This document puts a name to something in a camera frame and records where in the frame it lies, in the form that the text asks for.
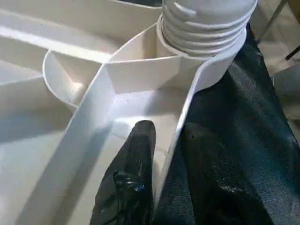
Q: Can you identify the white plastic table top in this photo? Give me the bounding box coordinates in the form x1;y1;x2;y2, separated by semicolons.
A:
0;0;249;225

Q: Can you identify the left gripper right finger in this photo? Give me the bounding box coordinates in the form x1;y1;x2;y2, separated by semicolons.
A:
156;123;272;225

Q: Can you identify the black stand leg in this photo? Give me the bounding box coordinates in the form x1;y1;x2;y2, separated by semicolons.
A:
285;43;300;60

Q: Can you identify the black work mat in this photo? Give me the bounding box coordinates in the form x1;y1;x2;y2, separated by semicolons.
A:
187;23;300;225

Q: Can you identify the white leg with black mark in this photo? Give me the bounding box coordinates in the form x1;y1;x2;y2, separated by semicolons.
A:
161;0;258;57

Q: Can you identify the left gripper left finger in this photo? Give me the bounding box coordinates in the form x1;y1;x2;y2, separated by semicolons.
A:
90;120;157;225

